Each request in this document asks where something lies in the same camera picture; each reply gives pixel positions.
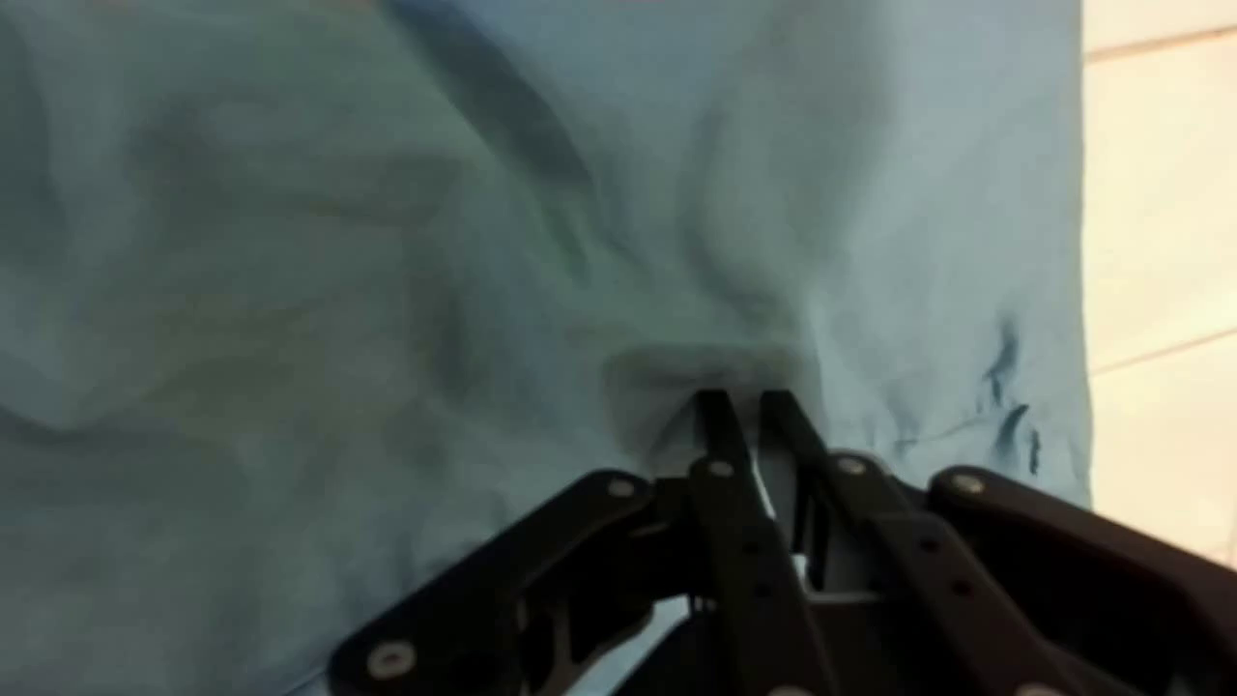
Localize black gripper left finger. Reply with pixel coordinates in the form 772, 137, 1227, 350
324, 385, 843, 696

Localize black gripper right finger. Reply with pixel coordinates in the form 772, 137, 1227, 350
758, 385, 1237, 696

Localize blue towel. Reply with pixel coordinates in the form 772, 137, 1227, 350
0, 0, 1098, 696

